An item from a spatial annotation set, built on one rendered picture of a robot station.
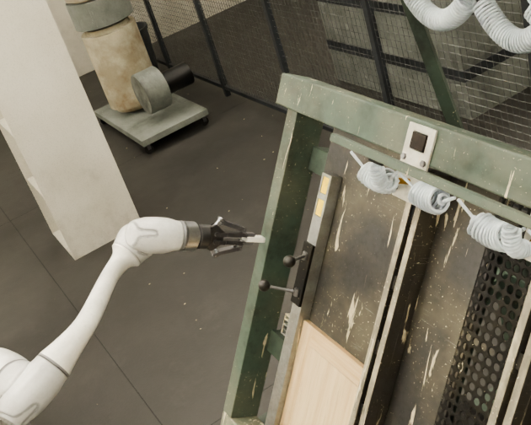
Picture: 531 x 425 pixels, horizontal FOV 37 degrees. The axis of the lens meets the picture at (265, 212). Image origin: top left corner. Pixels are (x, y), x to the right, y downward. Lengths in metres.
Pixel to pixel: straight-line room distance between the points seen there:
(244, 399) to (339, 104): 1.13
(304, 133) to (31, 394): 1.14
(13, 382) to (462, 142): 1.28
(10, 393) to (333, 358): 0.90
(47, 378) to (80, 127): 3.87
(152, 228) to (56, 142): 3.62
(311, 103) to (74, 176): 3.77
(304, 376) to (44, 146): 3.71
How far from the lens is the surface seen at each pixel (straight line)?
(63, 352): 2.21
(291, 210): 2.63
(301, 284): 2.46
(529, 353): 1.79
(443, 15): 2.47
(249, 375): 2.82
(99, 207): 6.11
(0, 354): 2.32
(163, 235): 2.31
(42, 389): 2.19
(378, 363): 2.15
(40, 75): 5.75
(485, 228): 1.68
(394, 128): 2.07
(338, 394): 2.39
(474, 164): 1.86
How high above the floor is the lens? 2.82
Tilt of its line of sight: 29 degrees down
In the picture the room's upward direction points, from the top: 19 degrees counter-clockwise
